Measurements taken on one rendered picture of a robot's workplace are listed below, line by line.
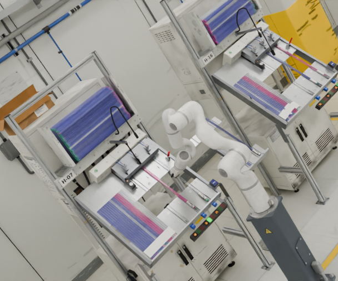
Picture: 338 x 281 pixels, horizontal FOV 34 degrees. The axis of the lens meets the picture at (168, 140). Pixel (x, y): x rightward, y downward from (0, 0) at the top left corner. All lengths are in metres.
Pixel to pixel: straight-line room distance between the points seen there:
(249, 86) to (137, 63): 1.70
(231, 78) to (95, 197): 1.43
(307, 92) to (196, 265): 1.55
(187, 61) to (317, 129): 1.25
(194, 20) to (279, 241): 1.82
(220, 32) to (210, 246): 1.63
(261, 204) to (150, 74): 2.78
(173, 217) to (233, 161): 0.73
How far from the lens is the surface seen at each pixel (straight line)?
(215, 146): 3.20
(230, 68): 4.44
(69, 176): 3.74
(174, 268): 4.02
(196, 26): 4.33
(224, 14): 4.45
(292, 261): 3.52
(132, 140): 3.92
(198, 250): 4.11
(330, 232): 4.16
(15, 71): 5.19
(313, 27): 6.56
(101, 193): 3.81
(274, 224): 3.34
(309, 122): 4.77
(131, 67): 5.66
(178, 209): 3.71
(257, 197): 3.29
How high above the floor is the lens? 2.40
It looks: 19 degrees down
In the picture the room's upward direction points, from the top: 33 degrees counter-clockwise
